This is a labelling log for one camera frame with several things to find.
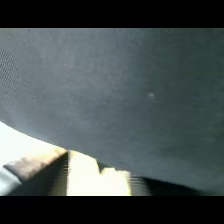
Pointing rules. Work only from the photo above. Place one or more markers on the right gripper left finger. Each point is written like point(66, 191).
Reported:
point(50, 180)

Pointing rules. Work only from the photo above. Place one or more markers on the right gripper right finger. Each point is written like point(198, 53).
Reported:
point(166, 189)

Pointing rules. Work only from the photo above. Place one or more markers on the dark grey T-shirt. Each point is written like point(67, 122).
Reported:
point(126, 93)

